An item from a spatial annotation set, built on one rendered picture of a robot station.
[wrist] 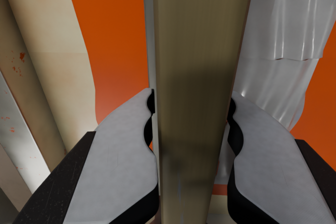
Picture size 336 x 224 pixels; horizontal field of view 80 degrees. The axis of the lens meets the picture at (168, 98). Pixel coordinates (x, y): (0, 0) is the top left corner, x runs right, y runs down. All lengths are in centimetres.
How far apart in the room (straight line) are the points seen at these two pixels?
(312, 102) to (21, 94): 27
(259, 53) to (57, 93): 19
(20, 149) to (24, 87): 7
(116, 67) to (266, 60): 13
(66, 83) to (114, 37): 7
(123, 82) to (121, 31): 5
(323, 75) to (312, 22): 5
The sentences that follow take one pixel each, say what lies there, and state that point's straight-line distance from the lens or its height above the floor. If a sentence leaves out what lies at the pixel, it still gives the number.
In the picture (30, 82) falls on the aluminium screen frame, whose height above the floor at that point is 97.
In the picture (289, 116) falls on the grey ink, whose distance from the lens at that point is 23.
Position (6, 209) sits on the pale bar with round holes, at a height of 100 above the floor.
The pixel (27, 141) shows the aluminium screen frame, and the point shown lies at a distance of 24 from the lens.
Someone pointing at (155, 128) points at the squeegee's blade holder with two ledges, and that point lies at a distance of 17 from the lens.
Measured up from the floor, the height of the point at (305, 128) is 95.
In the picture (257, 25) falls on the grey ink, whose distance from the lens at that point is 18.
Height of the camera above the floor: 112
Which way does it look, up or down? 57 degrees down
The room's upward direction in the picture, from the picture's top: 174 degrees counter-clockwise
